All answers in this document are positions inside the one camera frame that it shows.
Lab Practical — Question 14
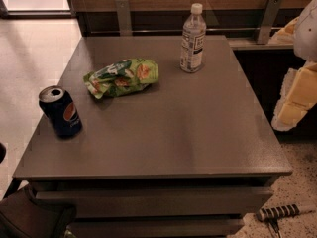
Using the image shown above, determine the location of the upper grey drawer front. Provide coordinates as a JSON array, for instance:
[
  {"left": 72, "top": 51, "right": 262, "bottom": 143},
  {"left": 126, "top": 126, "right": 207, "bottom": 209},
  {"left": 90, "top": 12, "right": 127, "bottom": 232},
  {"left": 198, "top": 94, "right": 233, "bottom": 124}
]
[{"left": 37, "top": 187, "right": 272, "bottom": 218}]

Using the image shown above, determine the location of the blue Pepsi can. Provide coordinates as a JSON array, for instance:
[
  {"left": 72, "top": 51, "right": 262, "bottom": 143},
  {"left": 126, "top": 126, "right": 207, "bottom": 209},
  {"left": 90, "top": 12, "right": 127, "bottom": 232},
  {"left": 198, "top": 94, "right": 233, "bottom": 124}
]
[{"left": 39, "top": 85, "right": 82, "bottom": 138}]

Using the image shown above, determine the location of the grey drawer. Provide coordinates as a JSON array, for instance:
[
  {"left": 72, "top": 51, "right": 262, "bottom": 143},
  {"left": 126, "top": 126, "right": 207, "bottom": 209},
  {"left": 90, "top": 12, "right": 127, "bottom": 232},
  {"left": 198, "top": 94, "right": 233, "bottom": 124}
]
[
  {"left": 37, "top": 187, "right": 272, "bottom": 218},
  {"left": 71, "top": 219, "right": 244, "bottom": 238}
]

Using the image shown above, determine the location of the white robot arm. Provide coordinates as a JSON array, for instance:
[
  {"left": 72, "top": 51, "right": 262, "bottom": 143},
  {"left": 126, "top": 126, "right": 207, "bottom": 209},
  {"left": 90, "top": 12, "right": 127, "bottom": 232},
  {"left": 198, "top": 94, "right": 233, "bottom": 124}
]
[{"left": 271, "top": 0, "right": 317, "bottom": 131}]

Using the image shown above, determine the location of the striped black white tool handle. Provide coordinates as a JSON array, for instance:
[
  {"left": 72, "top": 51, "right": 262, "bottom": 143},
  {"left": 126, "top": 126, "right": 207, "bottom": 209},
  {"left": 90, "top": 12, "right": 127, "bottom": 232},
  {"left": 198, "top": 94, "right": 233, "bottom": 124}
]
[{"left": 256, "top": 202, "right": 316, "bottom": 238}]

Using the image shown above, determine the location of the grey drawer cabinet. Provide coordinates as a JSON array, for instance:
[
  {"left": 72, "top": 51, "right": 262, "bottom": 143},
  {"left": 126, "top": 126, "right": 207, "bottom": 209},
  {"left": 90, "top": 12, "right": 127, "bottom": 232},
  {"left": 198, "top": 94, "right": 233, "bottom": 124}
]
[{"left": 14, "top": 36, "right": 292, "bottom": 223}]

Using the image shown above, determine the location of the dark bag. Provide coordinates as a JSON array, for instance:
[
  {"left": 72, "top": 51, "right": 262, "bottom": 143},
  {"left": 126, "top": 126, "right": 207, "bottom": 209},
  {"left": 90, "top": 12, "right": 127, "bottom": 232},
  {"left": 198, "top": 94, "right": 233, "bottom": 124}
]
[{"left": 0, "top": 184, "right": 76, "bottom": 238}]

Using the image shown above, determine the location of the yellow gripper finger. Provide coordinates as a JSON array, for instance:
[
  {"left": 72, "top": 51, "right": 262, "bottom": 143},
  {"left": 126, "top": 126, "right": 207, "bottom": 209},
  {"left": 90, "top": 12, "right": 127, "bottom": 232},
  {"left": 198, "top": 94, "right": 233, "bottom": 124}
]
[
  {"left": 271, "top": 62, "right": 317, "bottom": 131},
  {"left": 269, "top": 17, "right": 298, "bottom": 45}
]

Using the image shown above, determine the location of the clear plastic water bottle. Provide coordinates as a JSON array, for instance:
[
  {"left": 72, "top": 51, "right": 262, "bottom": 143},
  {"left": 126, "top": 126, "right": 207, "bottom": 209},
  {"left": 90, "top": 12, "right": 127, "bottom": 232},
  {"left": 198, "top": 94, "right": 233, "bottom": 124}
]
[{"left": 180, "top": 3, "right": 206, "bottom": 73}]

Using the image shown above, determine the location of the right metal wall bracket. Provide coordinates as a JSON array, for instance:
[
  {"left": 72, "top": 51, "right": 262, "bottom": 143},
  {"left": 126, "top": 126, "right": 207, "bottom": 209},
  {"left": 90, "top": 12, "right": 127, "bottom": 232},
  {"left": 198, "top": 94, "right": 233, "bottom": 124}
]
[{"left": 256, "top": 0, "right": 283, "bottom": 45}]

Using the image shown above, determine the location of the dark round object at left edge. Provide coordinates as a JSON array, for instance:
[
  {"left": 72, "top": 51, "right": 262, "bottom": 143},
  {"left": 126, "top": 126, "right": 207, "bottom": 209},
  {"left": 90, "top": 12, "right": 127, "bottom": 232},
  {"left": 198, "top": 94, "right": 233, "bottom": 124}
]
[{"left": 0, "top": 143, "right": 6, "bottom": 163}]

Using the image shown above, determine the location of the lower grey drawer front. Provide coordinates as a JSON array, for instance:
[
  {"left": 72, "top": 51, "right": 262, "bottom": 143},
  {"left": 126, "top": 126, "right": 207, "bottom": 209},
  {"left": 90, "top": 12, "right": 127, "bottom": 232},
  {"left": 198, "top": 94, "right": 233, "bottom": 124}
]
[{"left": 71, "top": 219, "right": 244, "bottom": 238}]

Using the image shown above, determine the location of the green chip bag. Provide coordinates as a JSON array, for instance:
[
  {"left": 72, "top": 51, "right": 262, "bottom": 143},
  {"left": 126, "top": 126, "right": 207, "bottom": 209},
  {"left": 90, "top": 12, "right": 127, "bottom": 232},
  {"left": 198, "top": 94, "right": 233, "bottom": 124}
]
[{"left": 83, "top": 59, "right": 159, "bottom": 99}]

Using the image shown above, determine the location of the metal wall bracket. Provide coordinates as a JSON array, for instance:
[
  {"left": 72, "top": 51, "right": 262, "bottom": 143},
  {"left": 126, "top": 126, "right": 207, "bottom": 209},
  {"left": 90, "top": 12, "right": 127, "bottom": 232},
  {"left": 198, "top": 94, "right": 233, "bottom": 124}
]
[
  {"left": 256, "top": 0, "right": 283, "bottom": 45},
  {"left": 115, "top": 0, "right": 133, "bottom": 36}
]

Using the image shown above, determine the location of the left metal wall bracket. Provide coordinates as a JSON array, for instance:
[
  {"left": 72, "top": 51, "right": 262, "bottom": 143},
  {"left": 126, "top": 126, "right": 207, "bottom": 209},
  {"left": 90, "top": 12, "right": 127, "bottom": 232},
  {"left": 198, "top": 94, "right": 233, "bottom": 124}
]
[{"left": 115, "top": 0, "right": 133, "bottom": 36}]

